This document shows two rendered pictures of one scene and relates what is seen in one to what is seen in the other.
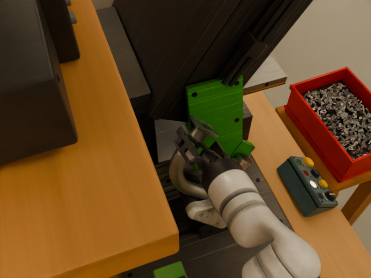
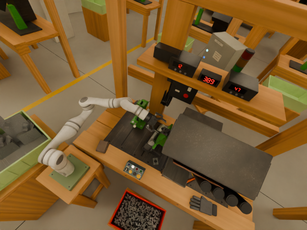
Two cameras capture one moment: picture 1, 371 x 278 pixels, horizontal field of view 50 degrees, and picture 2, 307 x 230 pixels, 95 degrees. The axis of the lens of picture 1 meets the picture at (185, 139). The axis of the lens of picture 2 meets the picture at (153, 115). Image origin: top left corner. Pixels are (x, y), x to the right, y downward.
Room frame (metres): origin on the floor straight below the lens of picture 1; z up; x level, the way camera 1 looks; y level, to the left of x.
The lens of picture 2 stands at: (0.71, -0.52, 2.05)
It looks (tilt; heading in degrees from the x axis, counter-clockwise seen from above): 53 degrees down; 125
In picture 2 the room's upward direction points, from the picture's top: 13 degrees clockwise
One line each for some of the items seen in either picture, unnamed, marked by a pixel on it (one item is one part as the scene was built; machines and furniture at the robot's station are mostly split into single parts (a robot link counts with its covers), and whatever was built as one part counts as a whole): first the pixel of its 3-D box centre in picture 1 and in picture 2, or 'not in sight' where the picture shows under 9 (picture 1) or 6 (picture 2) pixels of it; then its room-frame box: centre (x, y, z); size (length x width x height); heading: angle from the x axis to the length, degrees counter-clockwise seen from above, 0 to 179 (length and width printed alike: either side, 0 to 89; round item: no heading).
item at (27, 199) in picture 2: not in sight; (35, 169); (-0.27, -0.97, 0.39); 0.68 x 0.52 x 0.79; 100
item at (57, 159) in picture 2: not in sight; (55, 159); (0.18, -0.67, 1.14); 0.09 x 0.09 x 0.17; 33
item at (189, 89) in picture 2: not in sight; (184, 87); (0.40, 0.19, 1.42); 0.17 x 0.12 x 0.15; 20
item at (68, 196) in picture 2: not in sight; (70, 171); (0.17, -0.68, 0.83); 0.32 x 0.32 x 0.04; 17
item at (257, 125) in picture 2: not in sight; (195, 98); (0.45, 0.38, 1.23); 1.30 x 0.05 x 0.09; 20
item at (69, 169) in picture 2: not in sight; (63, 166); (0.17, -0.67, 0.98); 0.09 x 0.09 x 0.17; 23
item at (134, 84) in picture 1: (104, 107); (193, 133); (0.63, 0.20, 1.07); 0.30 x 0.18 x 0.34; 20
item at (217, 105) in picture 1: (210, 113); (166, 137); (0.53, -0.05, 1.17); 0.13 x 0.12 x 0.20; 20
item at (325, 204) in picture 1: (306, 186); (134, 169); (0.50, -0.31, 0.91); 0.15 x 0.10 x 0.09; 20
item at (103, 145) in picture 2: not in sight; (102, 146); (0.19, -0.39, 0.91); 0.10 x 0.08 x 0.03; 124
